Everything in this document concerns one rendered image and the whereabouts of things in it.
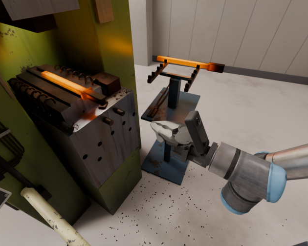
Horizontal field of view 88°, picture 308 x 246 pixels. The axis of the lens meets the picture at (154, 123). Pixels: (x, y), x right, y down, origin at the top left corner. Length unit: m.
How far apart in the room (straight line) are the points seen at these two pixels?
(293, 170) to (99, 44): 0.89
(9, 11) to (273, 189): 0.74
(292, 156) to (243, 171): 0.16
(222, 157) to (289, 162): 0.19
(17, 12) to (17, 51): 0.54
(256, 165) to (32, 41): 1.11
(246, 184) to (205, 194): 1.07
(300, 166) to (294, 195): 1.32
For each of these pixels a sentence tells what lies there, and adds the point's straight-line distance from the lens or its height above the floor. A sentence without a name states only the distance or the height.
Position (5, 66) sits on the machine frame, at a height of 1.02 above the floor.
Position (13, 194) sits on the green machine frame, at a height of 0.64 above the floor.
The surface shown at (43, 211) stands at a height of 0.64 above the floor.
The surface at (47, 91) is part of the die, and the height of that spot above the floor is 0.99.
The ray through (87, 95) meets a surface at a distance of 0.71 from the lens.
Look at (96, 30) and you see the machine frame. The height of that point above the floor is 1.16.
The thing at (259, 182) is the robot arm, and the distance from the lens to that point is 0.46.
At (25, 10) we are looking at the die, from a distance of 0.59.
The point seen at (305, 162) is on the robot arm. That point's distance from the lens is 0.55.
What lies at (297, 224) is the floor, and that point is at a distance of 1.75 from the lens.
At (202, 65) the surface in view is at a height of 0.94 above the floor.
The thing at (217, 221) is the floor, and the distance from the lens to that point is 1.48.
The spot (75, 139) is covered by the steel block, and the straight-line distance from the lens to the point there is 0.69.
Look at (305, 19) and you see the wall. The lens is 3.26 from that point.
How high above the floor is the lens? 1.36
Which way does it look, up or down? 44 degrees down
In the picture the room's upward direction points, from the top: straight up
